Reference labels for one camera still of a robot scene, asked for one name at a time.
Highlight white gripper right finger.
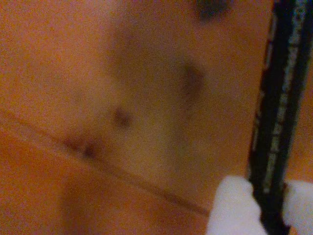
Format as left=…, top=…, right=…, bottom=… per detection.
left=283, top=180, right=313, bottom=235

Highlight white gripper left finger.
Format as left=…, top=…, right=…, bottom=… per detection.
left=206, top=176, right=267, bottom=235

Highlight thin black pen red end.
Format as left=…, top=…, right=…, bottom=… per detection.
left=248, top=0, right=313, bottom=235

